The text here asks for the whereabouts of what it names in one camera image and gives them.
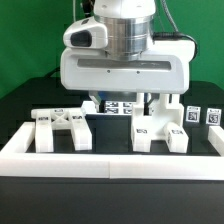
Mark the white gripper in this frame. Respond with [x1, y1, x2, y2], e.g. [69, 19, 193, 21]
[60, 18, 195, 116]

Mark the white chair seat part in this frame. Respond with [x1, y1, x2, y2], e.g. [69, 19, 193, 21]
[131, 93, 184, 140]

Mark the white chair back frame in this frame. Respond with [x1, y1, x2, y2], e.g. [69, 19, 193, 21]
[31, 108, 92, 153]

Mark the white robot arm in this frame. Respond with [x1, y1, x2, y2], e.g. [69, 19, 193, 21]
[60, 0, 197, 115]

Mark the white marker sheet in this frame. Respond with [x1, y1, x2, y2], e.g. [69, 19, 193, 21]
[80, 99, 138, 116]

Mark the left small tag cube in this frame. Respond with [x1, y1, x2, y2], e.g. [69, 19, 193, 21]
[186, 106, 201, 123]

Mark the small tag cube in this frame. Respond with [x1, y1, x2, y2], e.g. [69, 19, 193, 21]
[206, 108, 222, 125]
[186, 106, 201, 123]

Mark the right small tag cube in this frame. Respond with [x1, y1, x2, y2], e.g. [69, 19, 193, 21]
[206, 108, 222, 125]

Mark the white U-shaped fence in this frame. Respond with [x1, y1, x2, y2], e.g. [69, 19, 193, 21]
[0, 122, 224, 180]

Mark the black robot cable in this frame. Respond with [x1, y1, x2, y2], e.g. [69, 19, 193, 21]
[44, 64, 64, 79]

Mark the white thin cable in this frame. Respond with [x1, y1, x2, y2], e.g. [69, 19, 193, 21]
[72, 0, 78, 24]

